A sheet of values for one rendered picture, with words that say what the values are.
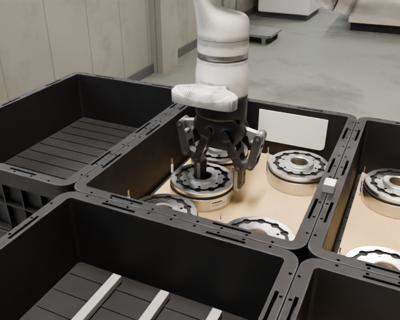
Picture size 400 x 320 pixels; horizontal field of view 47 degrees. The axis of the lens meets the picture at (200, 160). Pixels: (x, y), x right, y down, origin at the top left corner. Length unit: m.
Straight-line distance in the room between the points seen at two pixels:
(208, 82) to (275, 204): 0.23
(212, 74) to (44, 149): 0.44
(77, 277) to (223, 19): 0.37
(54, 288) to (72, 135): 0.45
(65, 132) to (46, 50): 2.01
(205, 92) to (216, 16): 0.10
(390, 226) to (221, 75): 0.33
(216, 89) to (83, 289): 0.30
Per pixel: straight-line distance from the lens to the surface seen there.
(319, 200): 0.57
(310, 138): 0.85
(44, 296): 0.60
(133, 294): 0.58
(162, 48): 4.03
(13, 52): 2.79
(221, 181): 0.73
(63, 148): 0.94
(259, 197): 0.75
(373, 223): 0.73
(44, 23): 2.97
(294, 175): 0.76
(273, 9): 6.46
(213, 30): 0.60
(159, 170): 0.77
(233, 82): 0.62
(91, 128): 1.01
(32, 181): 0.64
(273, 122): 0.86
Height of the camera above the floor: 1.23
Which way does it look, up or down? 28 degrees down
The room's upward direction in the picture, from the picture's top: straight up
